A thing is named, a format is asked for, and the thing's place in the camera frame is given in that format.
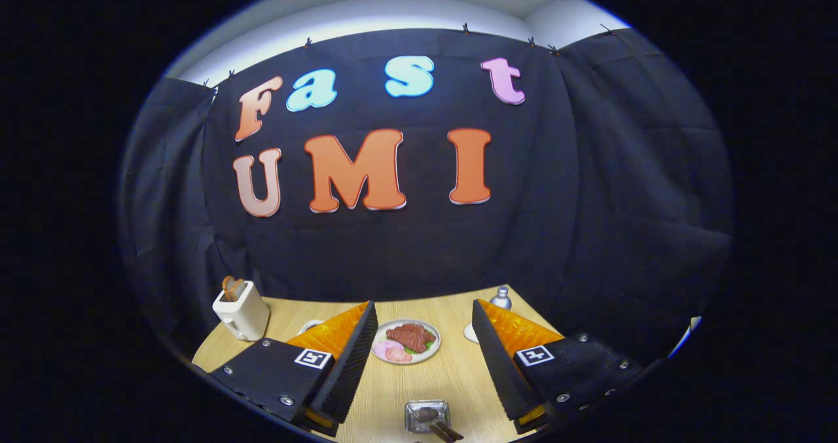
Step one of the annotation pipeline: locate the row of black cloth clips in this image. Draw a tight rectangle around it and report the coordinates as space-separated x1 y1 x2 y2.
203 23 619 92

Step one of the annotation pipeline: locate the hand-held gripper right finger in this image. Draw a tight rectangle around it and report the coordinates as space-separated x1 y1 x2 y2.
471 299 646 436

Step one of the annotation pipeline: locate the cream toaster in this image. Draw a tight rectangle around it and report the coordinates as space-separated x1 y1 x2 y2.
212 281 270 342

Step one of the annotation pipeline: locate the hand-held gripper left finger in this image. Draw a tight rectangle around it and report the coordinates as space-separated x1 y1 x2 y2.
209 300 379 438

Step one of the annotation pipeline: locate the metal cutlery basket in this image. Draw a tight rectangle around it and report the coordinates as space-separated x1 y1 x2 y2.
404 400 451 434

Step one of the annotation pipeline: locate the white plate with meat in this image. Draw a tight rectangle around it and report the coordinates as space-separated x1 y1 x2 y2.
371 319 441 365

